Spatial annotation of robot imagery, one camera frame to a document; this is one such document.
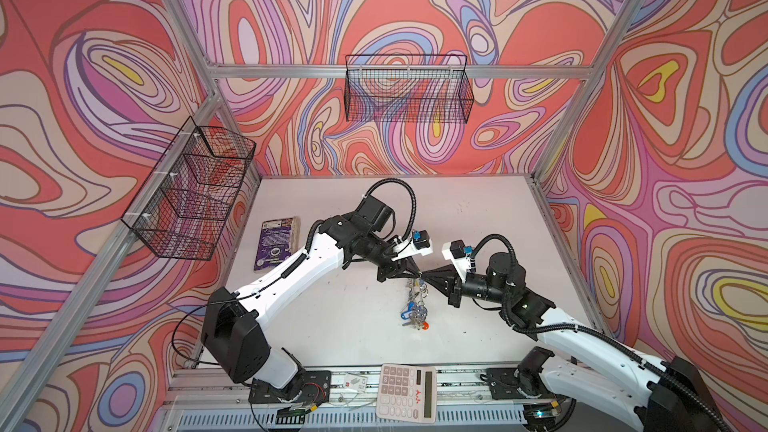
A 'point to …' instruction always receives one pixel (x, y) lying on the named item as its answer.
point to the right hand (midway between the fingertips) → (427, 282)
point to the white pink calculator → (407, 392)
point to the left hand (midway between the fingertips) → (419, 269)
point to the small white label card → (355, 383)
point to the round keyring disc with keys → (416, 312)
